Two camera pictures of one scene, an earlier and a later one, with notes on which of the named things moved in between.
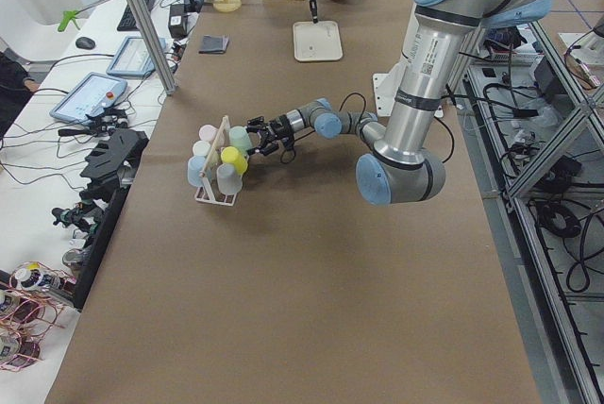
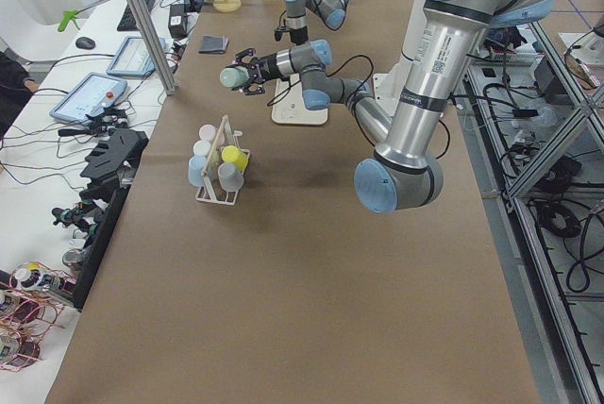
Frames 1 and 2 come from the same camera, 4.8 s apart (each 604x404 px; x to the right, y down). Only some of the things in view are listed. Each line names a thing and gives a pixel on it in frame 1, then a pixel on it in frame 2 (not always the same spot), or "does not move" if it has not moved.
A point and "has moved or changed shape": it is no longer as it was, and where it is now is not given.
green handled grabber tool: x=71 y=14 does not move
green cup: x=239 y=137 to x=234 y=76
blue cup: x=194 y=168 does not move
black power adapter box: x=177 y=25 does not move
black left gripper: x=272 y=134 to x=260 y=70
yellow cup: x=231 y=155 does not move
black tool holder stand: x=114 y=162 does not move
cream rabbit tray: x=317 y=42 has moved or changed shape
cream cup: x=201 y=147 does not move
